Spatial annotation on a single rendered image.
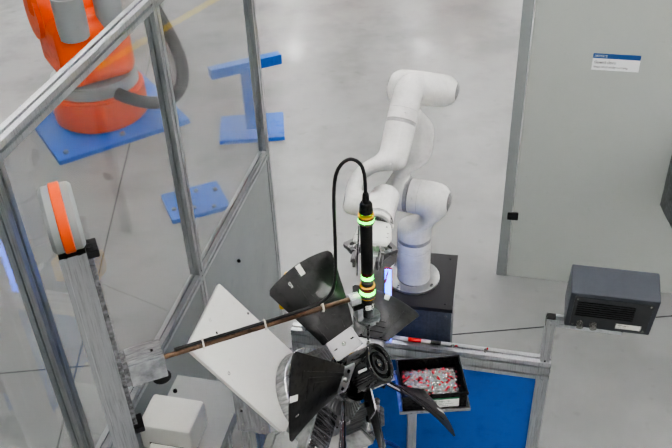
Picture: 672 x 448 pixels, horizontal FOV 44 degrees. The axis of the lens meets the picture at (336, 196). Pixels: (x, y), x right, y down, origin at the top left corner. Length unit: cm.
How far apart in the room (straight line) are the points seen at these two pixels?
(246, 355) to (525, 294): 233
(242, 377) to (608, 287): 113
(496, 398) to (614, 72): 160
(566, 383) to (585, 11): 167
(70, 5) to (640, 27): 344
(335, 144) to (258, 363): 335
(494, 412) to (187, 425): 114
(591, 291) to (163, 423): 135
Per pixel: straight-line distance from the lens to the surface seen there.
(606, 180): 417
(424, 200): 274
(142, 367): 216
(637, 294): 264
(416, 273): 294
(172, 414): 263
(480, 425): 318
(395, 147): 240
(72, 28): 563
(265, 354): 244
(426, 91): 251
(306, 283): 232
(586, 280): 264
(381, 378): 232
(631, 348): 427
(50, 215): 181
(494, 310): 432
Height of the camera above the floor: 293
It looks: 35 degrees down
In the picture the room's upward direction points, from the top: 3 degrees counter-clockwise
